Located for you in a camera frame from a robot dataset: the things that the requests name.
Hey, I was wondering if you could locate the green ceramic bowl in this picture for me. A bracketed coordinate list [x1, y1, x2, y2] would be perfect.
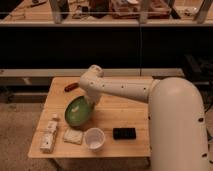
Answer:
[65, 96, 94, 127]

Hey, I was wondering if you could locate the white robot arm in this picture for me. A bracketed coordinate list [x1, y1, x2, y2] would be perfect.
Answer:
[79, 65, 210, 171]

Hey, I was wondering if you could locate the brown sausage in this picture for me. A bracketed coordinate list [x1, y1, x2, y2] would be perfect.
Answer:
[64, 83, 79, 92]

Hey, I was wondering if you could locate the white plastic cup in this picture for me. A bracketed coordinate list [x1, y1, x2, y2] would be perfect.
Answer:
[84, 128, 106, 151]

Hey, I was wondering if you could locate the white square sponge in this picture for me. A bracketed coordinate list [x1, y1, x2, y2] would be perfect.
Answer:
[63, 129, 83, 145]

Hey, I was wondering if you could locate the black rectangular phone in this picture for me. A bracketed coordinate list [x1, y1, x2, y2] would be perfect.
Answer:
[113, 128, 136, 140]

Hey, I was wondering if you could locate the wooden table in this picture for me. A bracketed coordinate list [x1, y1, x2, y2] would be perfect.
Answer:
[28, 77, 150, 171]

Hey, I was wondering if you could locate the white spray bottle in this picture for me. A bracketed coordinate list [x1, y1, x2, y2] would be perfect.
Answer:
[40, 114, 59, 153]

